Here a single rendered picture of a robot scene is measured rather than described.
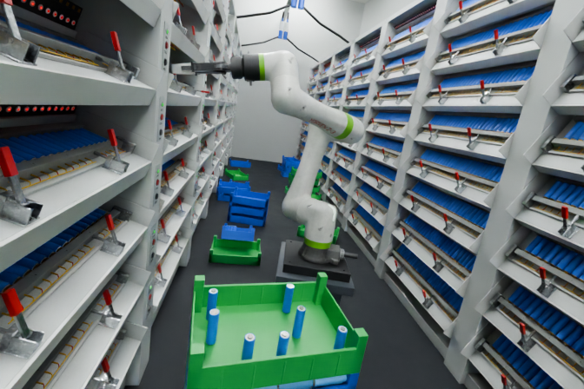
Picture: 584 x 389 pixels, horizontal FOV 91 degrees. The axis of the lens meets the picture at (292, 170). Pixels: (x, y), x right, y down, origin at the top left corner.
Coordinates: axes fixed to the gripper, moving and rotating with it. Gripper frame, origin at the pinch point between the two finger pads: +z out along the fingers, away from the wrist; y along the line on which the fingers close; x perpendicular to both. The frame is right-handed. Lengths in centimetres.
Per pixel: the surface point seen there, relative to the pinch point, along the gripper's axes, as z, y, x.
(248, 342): -19, -67, -51
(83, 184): 7, -55, -25
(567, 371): -104, -54, -88
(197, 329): -9, -58, -55
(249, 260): -15, 48, -103
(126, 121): 9.8, -27.3, -15.8
